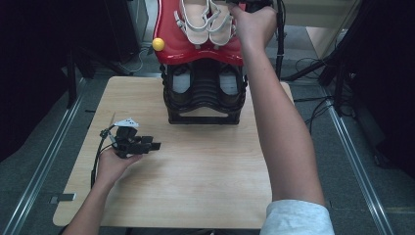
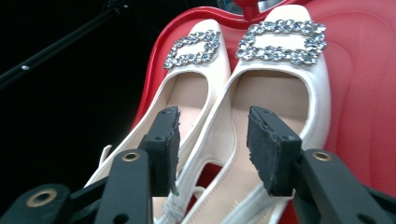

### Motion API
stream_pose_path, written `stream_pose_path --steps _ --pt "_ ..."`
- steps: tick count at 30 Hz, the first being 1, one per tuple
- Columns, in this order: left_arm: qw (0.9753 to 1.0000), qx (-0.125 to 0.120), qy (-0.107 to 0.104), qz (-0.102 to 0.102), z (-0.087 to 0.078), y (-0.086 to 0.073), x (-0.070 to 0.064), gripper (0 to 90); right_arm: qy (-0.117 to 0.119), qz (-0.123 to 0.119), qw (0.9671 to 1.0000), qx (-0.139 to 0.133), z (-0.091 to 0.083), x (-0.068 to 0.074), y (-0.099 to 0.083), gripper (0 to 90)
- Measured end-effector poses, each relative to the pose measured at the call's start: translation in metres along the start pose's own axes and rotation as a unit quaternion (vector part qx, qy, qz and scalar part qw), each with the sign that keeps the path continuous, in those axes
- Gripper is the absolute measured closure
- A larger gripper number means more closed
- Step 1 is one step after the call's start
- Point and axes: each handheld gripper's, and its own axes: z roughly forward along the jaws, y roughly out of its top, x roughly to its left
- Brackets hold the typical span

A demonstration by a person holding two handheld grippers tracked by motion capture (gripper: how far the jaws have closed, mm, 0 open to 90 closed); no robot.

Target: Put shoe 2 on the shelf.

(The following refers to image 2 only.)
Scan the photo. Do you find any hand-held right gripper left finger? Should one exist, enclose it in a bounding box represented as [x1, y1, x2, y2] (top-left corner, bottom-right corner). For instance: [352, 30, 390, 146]
[94, 105, 181, 224]

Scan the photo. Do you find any red and black shoe rack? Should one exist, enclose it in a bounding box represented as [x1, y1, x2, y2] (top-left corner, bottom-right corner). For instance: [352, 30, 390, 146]
[130, 0, 396, 224]

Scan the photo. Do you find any black metal stand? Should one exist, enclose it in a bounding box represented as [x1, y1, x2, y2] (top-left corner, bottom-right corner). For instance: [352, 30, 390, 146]
[0, 0, 129, 91]

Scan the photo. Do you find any white jewelled heeled shoe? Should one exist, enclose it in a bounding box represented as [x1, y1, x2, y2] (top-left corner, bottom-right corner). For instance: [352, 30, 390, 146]
[155, 4, 332, 224]
[83, 19, 233, 200]

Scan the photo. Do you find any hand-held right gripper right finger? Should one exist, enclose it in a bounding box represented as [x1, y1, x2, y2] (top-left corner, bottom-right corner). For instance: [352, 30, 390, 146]
[247, 105, 387, 224]

